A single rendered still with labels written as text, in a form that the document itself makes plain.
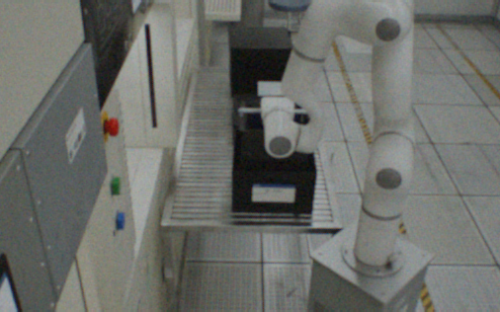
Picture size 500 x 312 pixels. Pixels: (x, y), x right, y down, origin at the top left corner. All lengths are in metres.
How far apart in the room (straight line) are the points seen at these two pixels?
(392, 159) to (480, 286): 1.58
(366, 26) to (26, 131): 0.81
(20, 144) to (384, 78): 0.92
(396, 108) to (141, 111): 0.91
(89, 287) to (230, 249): 1.78
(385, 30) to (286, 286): 1.67
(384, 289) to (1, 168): 1.21
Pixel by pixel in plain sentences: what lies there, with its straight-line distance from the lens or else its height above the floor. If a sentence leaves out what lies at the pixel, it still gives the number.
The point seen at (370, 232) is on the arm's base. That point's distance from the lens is 1.63.
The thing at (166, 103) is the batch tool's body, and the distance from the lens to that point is 1.92.
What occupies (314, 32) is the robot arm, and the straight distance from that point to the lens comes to 1.38.
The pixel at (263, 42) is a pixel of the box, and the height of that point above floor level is 1.01.
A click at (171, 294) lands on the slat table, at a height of 0.44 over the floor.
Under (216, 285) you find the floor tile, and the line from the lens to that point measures 2.68.
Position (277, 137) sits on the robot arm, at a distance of 1.49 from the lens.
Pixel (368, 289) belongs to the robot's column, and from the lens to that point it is 1.65.
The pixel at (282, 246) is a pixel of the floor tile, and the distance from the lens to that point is 2.89.
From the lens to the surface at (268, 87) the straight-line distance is 1.78.
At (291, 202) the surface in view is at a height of 0.81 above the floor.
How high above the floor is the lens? 1.92
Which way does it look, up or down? 33 degrees down
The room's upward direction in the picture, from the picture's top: 2 degrees clockwise
